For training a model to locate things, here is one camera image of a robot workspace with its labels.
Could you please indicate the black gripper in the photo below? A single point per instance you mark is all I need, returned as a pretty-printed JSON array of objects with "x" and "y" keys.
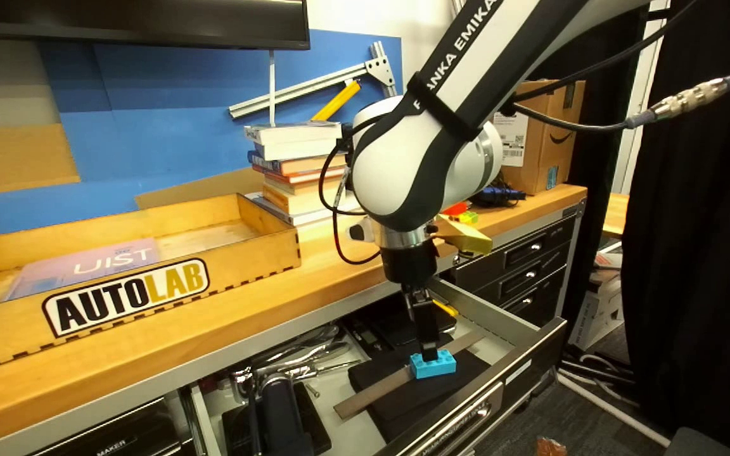
[{"x": 410, "y": 272}]

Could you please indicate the blue block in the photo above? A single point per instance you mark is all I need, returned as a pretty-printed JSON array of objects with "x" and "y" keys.
[{"x": 444, "y": 364}]

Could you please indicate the grey drawer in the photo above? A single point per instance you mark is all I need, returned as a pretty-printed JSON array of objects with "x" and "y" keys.
[{"x": 347, "y": 381}]

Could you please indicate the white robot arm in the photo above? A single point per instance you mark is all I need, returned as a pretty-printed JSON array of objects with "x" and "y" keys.
[{"x": 435, "y": 144}]

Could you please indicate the black foam insert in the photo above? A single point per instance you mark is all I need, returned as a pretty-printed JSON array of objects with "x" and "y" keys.
[{"x": 406, "y": 404}]

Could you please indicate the red yellow green blocks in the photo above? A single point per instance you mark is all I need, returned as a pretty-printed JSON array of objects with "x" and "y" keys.
[{"x": 462, "y": 213}]

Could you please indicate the stack of books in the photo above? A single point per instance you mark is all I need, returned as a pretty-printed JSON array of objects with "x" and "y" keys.
[{"x": 299, "y": 174}]

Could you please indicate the brown cardboard box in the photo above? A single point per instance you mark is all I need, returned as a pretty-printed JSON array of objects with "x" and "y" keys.
[{"x": 538, "y": 156}]

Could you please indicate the yellow bar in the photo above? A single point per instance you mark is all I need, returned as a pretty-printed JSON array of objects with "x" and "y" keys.
[{"x": 347, "y": 91}]

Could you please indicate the wooden Autolab tray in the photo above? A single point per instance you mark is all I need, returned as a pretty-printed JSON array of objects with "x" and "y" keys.
[{"x": 74, "y": 280}]

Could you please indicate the aluminium rail bracket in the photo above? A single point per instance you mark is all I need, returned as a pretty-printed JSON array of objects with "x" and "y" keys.
[{"x": 376, "y": 66}]

